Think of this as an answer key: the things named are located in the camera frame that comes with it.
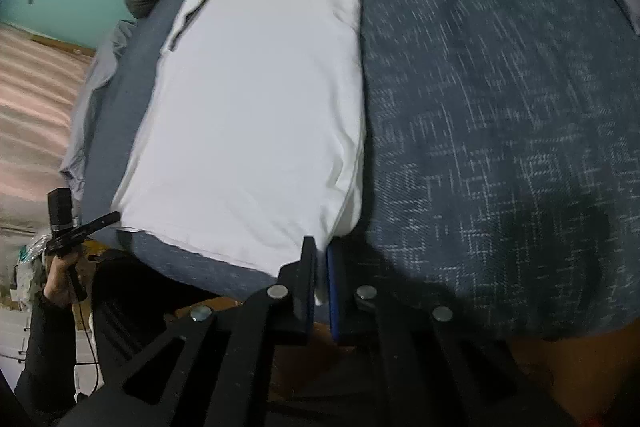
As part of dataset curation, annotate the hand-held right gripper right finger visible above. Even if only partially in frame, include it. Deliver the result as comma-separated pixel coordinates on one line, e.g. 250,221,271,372
325,246,577,427

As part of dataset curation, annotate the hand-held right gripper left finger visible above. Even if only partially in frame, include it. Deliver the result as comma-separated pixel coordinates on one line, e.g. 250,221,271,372
60,236,318,427

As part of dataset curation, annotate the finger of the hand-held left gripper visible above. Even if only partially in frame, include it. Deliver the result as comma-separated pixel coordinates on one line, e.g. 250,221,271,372
74,211,122,242

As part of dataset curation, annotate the white shirt with black collar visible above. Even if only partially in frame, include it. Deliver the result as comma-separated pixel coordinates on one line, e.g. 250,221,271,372
110,0,369,308

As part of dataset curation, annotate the person's left forearm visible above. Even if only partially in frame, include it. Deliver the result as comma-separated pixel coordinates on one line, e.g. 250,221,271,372
14,294,81,415

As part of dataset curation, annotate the person's left hand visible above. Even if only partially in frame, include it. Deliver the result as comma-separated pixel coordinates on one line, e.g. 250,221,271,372
42,252,82,309

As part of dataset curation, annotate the clear plastic bag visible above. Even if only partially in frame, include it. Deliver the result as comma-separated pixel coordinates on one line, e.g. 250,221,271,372
12,234,51,308

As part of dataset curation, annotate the grey bed sheet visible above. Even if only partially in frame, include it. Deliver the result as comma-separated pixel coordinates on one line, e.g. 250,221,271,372
59,19,138,200

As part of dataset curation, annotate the blue patterned bed blanket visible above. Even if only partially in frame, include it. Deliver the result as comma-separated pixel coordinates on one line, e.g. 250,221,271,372
80,0,640,343

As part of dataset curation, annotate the black cable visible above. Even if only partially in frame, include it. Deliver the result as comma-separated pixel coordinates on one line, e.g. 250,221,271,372
74,297,101,403

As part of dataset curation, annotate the wooden bed frame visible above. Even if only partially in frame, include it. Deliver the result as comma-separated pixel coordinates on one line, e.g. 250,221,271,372
215,294,640,423

